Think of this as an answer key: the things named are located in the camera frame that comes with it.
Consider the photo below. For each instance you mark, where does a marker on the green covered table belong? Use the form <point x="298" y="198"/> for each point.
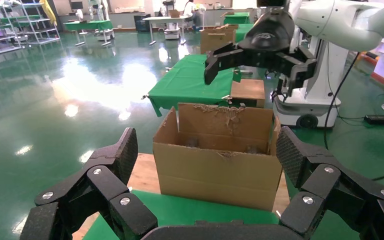
<point x="87" y="24"/>

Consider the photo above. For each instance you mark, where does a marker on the white metal shelf rack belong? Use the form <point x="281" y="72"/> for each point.
<point x="41" y="39"/>
<point x="0" y="48"/>

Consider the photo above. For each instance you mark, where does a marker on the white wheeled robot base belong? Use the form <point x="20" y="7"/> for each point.
<point x="314" y="99"/>

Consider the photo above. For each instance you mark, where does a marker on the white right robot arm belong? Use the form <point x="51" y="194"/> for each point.
<point x="337" y="20"/>

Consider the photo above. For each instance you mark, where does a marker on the small white mobile robot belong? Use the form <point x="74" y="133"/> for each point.
<point x="172" y="33"/>
<point x="104" y="34"/>

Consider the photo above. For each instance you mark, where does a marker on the yellow hanging garment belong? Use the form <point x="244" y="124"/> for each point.
<point x="49" y="11"/>

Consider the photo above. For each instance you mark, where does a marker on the green tablecloth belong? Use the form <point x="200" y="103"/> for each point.
<point x="188" y="79"/>
<point x="236" y="18"/>
<point x="243" y="33"/>
<point x="195" y="212"/>

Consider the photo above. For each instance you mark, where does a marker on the black power brick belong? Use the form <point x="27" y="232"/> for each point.
<point x="377" y="119"/>

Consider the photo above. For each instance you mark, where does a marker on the large torn cardboard carton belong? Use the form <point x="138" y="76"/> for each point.
<point x="218" y="172"/>

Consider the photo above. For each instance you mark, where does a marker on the white office table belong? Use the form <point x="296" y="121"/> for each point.
<point x="165" y="19"/>

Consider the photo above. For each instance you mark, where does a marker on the silver metal binder clip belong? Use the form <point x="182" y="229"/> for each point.
<point x="226" y="97"/>
<point x="144" y="97"/>

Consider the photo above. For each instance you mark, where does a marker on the black cabinet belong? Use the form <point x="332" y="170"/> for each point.
<point x="142" y="24"/>

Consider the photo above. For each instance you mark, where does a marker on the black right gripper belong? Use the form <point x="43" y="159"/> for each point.
<point x="271" y="31"/>

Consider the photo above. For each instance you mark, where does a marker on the plain brown cardboard carton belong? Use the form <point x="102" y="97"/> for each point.
<point x="216" y="41"/>

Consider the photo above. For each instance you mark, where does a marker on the seated person white shirt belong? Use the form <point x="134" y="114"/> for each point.
<point x="189" y="8"/>

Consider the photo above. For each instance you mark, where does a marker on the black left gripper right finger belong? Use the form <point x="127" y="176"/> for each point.
<point x="328" y="185"/>

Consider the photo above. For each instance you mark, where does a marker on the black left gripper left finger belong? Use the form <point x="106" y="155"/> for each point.
<point x="112" y="179"/>

